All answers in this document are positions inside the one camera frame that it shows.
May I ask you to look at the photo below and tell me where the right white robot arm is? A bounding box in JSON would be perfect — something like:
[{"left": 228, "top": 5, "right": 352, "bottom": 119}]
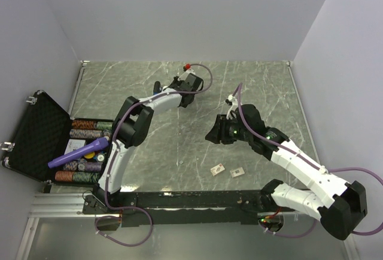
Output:
[{"left": 205, "top": 99, "right": 367, "bottom": 240}]

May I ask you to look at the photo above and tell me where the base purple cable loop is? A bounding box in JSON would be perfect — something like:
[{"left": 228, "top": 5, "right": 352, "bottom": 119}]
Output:
[{"left": 95, "top": 205, "right": 157, "bottom": 247}]

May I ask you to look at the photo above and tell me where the small white staple box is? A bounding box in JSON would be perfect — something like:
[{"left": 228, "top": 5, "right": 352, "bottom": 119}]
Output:
[{"left": 230, "top": 167, "right": 245, "bottom": 178}]

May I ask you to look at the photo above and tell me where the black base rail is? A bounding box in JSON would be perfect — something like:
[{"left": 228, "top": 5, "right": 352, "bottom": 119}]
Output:
[{"left": 83, "top": 190, "right": 278, "bottom": 227}]

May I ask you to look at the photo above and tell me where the blue black stapler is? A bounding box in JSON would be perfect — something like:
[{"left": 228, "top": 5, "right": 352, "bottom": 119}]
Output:
[{"left": 153, "top": 81, "right": 163, "bottom": 95}]

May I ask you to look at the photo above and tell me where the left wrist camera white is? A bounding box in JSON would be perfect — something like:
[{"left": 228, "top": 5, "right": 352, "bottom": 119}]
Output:
[{"left": 178, "top": 64, "right": 196, "bottom": 80}]

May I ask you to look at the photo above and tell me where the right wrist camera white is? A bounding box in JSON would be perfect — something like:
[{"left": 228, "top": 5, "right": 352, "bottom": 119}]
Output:
[{"left": 226, "top": 95, "right": 238, "bottom": 119}]

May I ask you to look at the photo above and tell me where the purple pen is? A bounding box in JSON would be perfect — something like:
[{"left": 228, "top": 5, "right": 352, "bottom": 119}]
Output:
[{"left": 47, "top": 137, "right": 109, "bottom": 168}]

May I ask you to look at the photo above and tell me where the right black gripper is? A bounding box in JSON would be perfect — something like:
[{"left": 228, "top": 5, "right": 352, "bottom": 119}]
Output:
[{"left": 204, "top": 114, "right": 252, "bottom": 145}]

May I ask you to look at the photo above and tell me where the black foam-lined case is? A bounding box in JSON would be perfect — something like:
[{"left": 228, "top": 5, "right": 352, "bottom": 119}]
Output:
[{"left": 1, "top": 90, "right": 113, "bottom": 187}]

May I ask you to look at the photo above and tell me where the orange patterned tape roll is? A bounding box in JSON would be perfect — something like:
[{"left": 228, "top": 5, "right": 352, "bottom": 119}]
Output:
[{"left": 71, "top": 119, "right": 98, "bottom": 130}]

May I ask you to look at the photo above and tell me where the staple box with red mark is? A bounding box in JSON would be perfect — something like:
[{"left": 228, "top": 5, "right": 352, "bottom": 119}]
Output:
[{"left": 210, "top": 164, "right": 225, "bottom": 176}]

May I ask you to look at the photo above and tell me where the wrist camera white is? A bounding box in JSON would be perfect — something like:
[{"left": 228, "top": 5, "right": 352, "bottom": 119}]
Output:
[
  {"left": 226, "top": 95, "right": 238, "bottom": 119},
  {"left": 178, "top": 64, "right": 196, "bottom": 80}
]

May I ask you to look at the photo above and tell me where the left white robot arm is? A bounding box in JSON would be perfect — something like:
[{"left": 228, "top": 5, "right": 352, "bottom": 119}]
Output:
[{"left": 93, "top": 73, "right": 203, "bottom": 213}]

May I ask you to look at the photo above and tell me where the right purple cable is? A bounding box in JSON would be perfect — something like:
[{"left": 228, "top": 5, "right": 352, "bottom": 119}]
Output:
[{"left": 232, "top": 82, "right": 383, "bottom": 237}]

